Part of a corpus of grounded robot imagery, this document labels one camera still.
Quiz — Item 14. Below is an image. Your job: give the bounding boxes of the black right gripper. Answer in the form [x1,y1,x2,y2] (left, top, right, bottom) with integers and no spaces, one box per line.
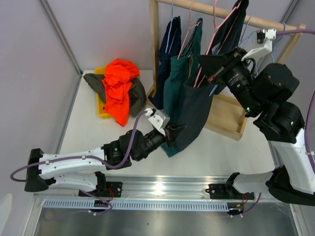
[198,46,263,115]

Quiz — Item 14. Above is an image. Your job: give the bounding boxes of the pink hanger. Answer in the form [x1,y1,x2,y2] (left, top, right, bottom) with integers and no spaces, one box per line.
[193,0,243,88]
[177,0,201,59]

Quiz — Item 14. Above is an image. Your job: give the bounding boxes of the yellow plastic tray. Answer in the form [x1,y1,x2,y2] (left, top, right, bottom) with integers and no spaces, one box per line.
[94,66,112,119]

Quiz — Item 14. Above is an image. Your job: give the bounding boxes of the slotted grey cable duct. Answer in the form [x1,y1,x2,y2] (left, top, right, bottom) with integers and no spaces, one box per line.
[43,199,229,212]

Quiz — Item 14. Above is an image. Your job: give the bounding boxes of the orange mesh shorts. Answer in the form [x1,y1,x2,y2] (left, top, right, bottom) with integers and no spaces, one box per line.
[102,59,139,127]

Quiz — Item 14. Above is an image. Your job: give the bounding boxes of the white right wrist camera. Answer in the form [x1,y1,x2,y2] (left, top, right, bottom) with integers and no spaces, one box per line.
[241,29,277,61]

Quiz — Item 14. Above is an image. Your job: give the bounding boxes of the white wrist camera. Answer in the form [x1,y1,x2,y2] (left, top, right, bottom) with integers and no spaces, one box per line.
[144,108,170,136]
[241,29,277,61]

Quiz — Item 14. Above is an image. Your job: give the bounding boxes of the aluminium mounting rail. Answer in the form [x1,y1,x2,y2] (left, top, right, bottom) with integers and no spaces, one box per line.
[33,173,302,204]

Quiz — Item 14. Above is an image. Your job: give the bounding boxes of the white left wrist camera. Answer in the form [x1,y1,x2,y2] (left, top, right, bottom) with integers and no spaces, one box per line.
[144,108,170,136]

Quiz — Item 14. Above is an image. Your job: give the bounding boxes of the teal green shorts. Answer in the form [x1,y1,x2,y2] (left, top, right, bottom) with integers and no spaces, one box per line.
[161,18,203,157]

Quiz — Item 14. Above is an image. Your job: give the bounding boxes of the black shorts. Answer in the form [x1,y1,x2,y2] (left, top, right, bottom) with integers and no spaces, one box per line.
[172,0,249,155]

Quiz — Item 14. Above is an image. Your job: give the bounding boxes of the olive green shorts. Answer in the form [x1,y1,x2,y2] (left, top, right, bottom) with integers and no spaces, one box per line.
[83,73,147,117]

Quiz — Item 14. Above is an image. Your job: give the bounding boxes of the navy blue shorts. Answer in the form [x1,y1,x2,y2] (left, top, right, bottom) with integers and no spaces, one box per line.
[149,22,182,110]

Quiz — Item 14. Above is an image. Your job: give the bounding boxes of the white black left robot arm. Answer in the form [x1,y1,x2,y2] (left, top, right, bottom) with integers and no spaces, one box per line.
[24,124,186,197]

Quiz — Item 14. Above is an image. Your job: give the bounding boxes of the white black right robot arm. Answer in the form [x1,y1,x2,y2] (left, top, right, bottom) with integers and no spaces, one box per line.
[197,47,315,206]

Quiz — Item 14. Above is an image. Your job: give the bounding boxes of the wooden clothes rack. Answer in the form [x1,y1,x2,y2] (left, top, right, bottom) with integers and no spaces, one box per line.
[147,0,306,141]

